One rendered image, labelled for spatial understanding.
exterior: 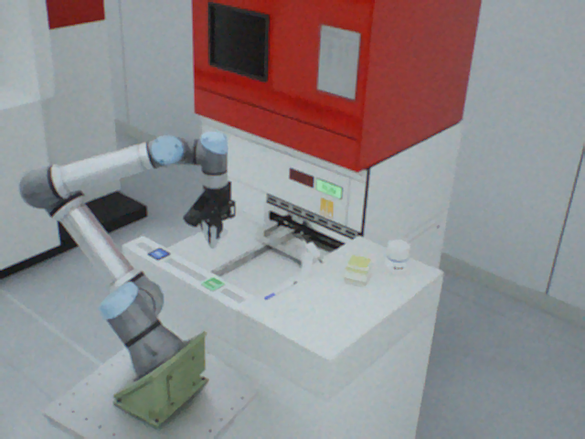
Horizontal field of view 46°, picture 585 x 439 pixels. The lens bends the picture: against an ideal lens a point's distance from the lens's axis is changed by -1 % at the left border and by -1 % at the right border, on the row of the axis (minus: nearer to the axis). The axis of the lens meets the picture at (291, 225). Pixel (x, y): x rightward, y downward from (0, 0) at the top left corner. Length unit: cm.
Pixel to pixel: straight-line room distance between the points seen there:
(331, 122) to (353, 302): 62
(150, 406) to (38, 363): 166
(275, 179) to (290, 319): 79
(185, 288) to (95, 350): 136
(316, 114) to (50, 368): 182
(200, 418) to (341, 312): 52
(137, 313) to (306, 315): 50
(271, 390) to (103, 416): 51
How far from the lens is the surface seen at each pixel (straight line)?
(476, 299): 402
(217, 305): 215
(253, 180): 276
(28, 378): 345
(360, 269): 218
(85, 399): 205
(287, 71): 243
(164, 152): 184
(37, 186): 196
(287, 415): 216
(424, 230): 296
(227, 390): 203
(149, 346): 190
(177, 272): 227
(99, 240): 206
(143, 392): 189
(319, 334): 200
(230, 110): 267
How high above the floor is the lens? 218
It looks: 29 degrees down
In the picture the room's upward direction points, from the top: 3 degrees clockwise
